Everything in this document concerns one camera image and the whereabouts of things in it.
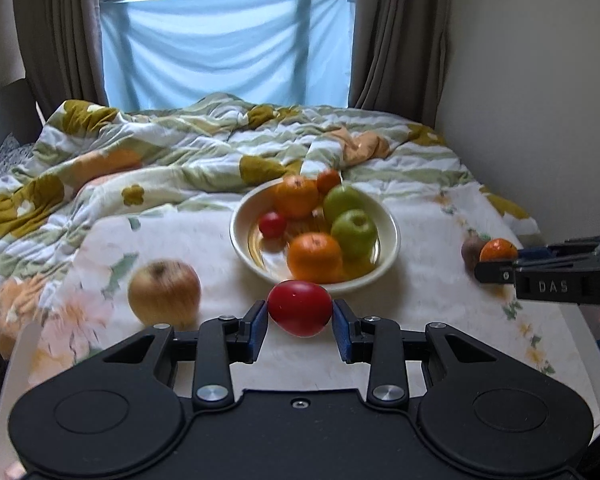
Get orange in bowl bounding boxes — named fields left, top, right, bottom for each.
left=273, top=176, right=320, bottom=220

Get large orange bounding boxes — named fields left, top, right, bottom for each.
left=287, top=232, right=343, bottom=284

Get white floral tablecloth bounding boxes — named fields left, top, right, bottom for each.
left=27, top=193, right=595, bottom=403

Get light blue window cloth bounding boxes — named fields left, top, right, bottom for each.
left=100, top=0, right=355, bottom=112

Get small mandarin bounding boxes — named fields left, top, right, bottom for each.
left=479, top=238, right=518, bottom=262
left=316, top=169, right=341, bottom=196

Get brown curtain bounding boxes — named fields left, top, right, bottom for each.
left=12, top=0, right=108, bottom=117
left=349, top=0, right=450, bottom=126

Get right brown curtain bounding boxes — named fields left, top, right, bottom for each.
left=349, top=0, right=450, bottom=126

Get left brown curtain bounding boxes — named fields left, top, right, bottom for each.
left=12, top=0, right=108, bottom=117

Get small green apple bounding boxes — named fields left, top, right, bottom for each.
left=323, top=184, right=364, bottom=224

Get grey bed headboard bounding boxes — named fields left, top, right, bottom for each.
left=0, top=78, right=43, bottom=146

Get yellow red apple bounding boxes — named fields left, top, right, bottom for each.
left=128, top=260, right=201, bottom=330

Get brown kiwi with sticker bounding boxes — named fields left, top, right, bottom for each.
left=460, top=234, right=486, bottom=273

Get floral green striped duvet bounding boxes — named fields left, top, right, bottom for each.
left=0, top=93, right=540, bottom=342

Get red tomato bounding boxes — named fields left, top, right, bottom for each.
left=258, top=211, right=287, bottom=240
left=266, top=280, right=332, bottom=338

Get cream ceramic bowl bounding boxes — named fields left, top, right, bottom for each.
left=230, top=179, right=401, bottom=296

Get patterned grey pillow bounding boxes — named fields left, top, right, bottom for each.
left=0, top=133, right=34, bottom=178

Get large green apple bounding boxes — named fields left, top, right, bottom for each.
left=330, top=209, right=378, bottom=259

